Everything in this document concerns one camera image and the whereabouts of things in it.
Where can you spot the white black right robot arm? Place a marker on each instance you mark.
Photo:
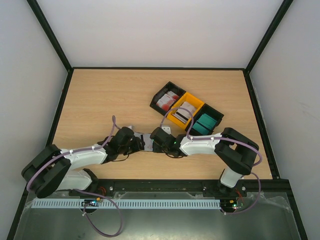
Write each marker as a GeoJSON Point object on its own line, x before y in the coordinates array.
{"type": "Point", "coordinates": [238, 152]}

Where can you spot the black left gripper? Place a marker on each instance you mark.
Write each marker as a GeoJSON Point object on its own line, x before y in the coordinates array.
{"type": "Point", "coordinates": [137, 146]}

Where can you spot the black right tray compartment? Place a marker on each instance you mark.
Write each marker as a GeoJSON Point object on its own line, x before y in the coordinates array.
{"type": "Point", "coordinates": [211, 112]}

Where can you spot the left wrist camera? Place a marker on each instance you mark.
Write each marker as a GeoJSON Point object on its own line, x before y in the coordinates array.
{"type": "Point", "coordinates": [132, 127]}

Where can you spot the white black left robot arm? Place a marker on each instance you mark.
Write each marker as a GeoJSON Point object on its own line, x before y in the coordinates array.
{"type": "Point", "coordinates": [55, 169]}

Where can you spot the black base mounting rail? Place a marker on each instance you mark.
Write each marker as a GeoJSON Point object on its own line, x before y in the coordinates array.
{"type": "Point", "coordinates": [209, 188]}

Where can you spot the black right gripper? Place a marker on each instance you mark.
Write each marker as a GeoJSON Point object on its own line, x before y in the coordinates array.
{"type": "Point", "coordinates": [155, 144]}

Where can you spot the black tray compartment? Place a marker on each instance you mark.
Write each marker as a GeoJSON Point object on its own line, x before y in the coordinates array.
{"type": "Point", "coordinates": [170, 86]}
{"type": "Point", "coordinates": [211, 112]}

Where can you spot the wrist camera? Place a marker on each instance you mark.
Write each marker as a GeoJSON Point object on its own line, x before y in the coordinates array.
{"type": "Point", "coordinates": [166, 128]}
{"type": "Point", "coordinates": [132, 127]}

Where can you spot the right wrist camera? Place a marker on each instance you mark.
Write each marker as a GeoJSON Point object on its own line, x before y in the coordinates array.
{"type": "Point", "coordinates": [166, 128]}

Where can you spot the light blue slotted cable duct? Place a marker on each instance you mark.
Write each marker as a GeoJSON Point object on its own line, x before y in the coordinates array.
{"type": "Point", "coordinates": [190, 204]}

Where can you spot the teal card stack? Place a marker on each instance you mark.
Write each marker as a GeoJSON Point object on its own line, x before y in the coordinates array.
{"type": "Point", "coordinates": [204, 125]}

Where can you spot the black left tray compartment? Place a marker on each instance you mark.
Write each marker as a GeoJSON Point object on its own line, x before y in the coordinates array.
{"type": "Point", "coordinates": [170, 86]}

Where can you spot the yellow middle tray compartment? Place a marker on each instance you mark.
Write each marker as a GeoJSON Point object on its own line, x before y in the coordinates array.
{"type": "Point", "coordinates": [196, 102]}

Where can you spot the red white card stack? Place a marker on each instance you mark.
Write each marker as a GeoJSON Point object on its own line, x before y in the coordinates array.
{"type": "Point", "coordinates": [167, 100]}

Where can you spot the brown leather card holder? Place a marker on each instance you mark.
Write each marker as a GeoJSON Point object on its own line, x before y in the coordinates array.
{"type": "Point", "coordinates": [146, 141]}

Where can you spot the black metal cage frame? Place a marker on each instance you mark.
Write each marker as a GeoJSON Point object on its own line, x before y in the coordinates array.
{"type": "Point", "coordinates": [284, 7]}

